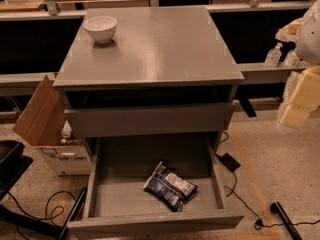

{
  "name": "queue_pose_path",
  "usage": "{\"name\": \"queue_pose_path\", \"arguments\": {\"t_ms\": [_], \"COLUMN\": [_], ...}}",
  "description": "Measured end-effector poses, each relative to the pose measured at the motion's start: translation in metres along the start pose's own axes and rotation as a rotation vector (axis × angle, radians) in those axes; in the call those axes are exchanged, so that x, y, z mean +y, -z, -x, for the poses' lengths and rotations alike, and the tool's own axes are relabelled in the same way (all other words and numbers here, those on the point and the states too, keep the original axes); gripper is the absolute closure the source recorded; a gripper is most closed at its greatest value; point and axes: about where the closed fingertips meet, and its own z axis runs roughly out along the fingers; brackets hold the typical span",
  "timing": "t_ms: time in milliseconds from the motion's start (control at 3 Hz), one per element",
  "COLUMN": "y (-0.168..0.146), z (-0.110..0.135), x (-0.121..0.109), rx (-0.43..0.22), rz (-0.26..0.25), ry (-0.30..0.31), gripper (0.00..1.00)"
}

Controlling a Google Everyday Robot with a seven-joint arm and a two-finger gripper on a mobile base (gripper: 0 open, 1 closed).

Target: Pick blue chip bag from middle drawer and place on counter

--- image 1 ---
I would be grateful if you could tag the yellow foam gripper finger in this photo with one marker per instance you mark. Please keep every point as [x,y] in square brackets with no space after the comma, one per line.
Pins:
[301,97]

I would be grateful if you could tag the blue chip bag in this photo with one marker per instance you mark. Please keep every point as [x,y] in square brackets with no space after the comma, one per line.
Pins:
[174,191]

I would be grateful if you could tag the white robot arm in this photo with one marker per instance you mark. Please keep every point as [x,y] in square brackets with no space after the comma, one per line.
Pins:
[305,33]

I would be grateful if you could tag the grey top drawer front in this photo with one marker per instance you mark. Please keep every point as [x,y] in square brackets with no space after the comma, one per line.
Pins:
[149,120]

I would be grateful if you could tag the grey drawer cabinet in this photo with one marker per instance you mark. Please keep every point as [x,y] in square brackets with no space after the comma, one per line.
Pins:
[159,56]

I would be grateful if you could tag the open grey middle drawer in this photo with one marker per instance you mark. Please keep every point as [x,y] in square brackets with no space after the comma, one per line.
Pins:
[117,205]

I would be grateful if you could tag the right clear sanitizer bottle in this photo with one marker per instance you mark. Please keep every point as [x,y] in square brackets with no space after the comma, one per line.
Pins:
[291,59]

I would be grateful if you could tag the clear sanitizer bottle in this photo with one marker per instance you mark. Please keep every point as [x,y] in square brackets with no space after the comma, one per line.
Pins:
[291,59]
[274,55]

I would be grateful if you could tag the left clear sanitizer bottle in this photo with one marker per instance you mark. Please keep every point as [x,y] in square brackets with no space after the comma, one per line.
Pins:
[274,55]

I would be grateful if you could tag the black power adapter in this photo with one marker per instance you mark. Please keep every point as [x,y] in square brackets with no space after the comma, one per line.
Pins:
[229,162]

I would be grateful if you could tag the black bar on floor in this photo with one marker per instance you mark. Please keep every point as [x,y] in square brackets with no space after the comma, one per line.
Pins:
[276,208]

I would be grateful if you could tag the white ceramic bowl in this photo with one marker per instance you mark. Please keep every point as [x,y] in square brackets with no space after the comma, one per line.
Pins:
[101,28]

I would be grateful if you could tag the white bottle in box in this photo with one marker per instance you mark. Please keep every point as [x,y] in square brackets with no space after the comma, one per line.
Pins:
[66,131]

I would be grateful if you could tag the cardboard box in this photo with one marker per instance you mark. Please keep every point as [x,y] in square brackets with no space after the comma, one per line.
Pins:
[40,125]

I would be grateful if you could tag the black metal stand base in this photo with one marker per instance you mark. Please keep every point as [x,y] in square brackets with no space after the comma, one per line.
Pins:
[38,187]

